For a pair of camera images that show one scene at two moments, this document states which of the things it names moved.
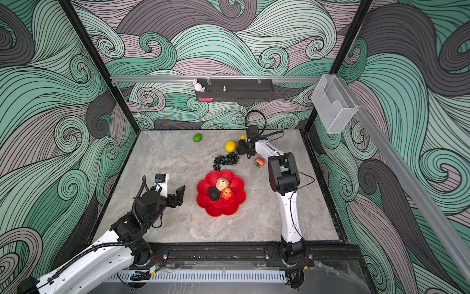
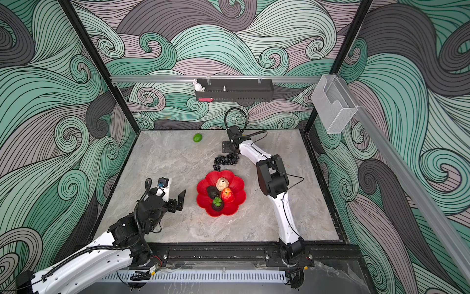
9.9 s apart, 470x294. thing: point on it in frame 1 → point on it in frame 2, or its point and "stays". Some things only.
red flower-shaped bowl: x=217 y=208 stays
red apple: x=227 y=195 stays
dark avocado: x=214 y=193 stays
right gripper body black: x=244 y=146 → x=232 y=144
